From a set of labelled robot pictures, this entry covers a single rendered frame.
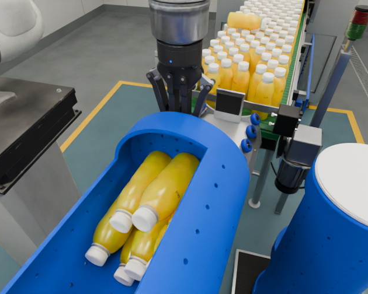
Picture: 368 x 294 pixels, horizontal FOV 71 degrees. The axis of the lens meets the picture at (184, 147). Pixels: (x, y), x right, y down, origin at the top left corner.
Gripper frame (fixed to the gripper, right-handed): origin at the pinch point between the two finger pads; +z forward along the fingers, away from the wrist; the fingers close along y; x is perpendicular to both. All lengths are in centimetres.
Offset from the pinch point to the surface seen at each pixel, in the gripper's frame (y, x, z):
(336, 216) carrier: -36.3, -3.2, 15.4
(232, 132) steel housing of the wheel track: -5.7, -33.4, 23.3
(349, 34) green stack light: -36, -75, -1
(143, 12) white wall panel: 256, -427, 111
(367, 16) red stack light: -39, -74, -8
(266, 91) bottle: -13, -48, 13
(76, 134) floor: 141, -92, 116
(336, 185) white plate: -35.3, -9.8, 12.3
